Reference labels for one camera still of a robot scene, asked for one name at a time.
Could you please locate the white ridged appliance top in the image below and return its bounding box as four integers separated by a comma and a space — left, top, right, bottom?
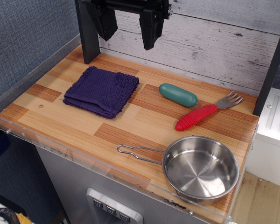
257, 88, 280, 141

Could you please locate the silver dispenser button panel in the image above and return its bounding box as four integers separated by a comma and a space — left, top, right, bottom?
86, 188, 144, 224

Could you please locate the small stainless steel pan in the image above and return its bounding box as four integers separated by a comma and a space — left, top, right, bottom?
117, 136, 240, 206

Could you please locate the red-handled metal fork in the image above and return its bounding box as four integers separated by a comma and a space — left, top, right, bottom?
175, 91, 243, 131

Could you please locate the dark upright post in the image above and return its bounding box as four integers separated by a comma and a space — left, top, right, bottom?
253, 38, 280, 116
75, 0, 100, 64

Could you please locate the dark left upright post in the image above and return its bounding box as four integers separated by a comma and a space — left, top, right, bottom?
75, 0, 100, 64

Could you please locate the dark right upright post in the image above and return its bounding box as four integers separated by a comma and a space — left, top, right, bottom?
253, 38, 280, 116

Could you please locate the green toy pickle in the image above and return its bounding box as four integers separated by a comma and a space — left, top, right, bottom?
159, 83, 198, 107

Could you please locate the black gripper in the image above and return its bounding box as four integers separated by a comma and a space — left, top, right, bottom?
82, 0, 172, 50

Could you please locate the folded purple rag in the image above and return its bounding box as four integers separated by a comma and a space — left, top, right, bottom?
63, 66, 140, 119

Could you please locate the clear acrylic guard rail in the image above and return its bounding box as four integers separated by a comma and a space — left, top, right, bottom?
0, 41, 258, 224

